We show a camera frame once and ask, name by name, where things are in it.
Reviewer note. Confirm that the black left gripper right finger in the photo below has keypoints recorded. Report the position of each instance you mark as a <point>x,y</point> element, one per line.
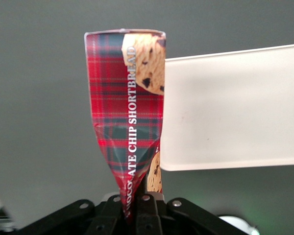
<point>186,220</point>

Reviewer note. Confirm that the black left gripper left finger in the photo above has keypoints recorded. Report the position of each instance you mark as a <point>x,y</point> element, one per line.
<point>71,220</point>

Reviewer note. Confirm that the red tartan cookie box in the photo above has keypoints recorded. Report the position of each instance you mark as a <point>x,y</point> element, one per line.
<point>117,102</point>

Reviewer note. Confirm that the beige rectangular plastic tray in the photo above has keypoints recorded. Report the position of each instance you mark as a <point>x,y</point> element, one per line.
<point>232,110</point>

